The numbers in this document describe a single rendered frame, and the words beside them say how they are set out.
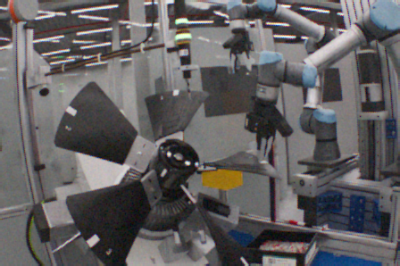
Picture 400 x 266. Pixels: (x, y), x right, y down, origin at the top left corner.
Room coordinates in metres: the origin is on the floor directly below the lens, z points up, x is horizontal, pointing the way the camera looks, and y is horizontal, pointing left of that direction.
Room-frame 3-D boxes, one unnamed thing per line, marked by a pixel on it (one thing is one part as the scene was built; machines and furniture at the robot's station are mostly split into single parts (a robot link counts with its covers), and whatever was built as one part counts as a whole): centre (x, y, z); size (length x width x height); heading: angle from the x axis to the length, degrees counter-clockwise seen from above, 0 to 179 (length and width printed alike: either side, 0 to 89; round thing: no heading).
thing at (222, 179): (1.41, -0.07, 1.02); 0.16 x 0.10 x 0.11; 39
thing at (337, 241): (1.11, -0.32, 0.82); 0.90 x 0.04 x 0.08; 39
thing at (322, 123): (1.43, -0.60, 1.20); 0.13 x 0.12 x 0.14; 11
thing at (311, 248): (0.95, -0.24, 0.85); 0.22 x 0.17 x 0.07; 55
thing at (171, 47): (0.96, 0.03, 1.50); 0.09 x 0.07 x 0.10; 74
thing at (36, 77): (1.13, 0.62, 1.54); 0.10 x 0.07 x 0.09; 74
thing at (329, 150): (1.42, -0.60, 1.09); 0.15 x 0.15 x 0.10
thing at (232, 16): (1.48, -0.23, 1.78); 0.09 x 0.08 x 0.11; 101
